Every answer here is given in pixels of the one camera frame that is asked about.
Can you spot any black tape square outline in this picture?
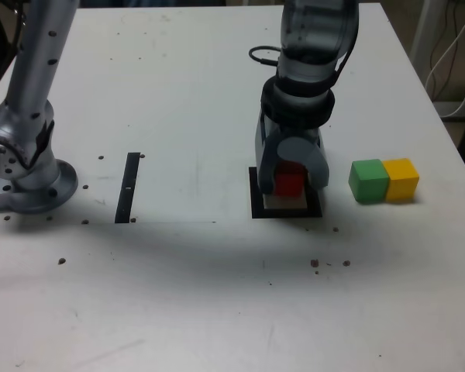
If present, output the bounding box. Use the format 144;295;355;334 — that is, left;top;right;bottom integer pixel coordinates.
248;165;323;220

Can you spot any white post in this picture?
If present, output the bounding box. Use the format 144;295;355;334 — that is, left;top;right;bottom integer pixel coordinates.
409;0;437;67

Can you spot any pale flat box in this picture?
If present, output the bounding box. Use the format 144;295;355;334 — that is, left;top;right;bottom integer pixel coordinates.
433;100;465;122

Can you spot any green cube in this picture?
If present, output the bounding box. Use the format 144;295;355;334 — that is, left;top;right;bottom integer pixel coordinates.
347;158;391;205

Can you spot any yellow cube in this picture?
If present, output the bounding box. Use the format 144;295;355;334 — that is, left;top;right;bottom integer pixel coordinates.
383;157;420;203

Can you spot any black tape strip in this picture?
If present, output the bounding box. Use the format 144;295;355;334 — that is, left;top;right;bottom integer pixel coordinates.
114;152;141;225

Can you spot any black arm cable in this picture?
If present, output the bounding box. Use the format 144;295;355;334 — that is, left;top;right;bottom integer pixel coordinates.
248;45;284;67

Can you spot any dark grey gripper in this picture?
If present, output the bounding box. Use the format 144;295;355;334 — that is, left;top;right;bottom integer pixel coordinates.
254;110;331;195

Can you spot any red cube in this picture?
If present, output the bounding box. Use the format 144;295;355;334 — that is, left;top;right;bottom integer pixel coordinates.
274;161;307;198

